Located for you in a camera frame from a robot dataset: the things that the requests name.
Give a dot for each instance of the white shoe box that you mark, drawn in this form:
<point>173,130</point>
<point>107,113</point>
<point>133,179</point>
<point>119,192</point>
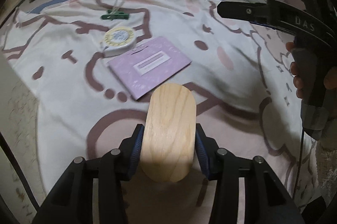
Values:
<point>22,190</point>

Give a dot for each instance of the person's right hand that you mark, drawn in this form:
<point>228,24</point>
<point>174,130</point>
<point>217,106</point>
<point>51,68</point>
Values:
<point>305,73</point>

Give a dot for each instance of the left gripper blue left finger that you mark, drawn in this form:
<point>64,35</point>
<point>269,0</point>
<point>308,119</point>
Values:
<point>131,149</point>

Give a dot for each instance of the purple paper envelope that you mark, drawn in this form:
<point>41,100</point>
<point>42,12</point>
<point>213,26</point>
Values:
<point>147,66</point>

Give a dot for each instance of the green clothespin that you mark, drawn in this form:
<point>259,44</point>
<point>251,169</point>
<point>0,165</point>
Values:
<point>113,15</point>

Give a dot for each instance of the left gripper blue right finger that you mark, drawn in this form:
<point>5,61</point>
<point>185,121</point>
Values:
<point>206,148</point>

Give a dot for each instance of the cartoon bear blanket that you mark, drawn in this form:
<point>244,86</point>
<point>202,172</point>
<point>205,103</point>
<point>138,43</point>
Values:
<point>82,73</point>

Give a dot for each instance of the white cable tie loop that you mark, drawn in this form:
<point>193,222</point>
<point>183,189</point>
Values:
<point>117,5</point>

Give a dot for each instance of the oval wooden block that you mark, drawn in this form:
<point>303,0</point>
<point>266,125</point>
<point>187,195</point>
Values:
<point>168,143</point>

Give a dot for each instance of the fuzzy beige right sleeve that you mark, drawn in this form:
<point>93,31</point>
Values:
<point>326,161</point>

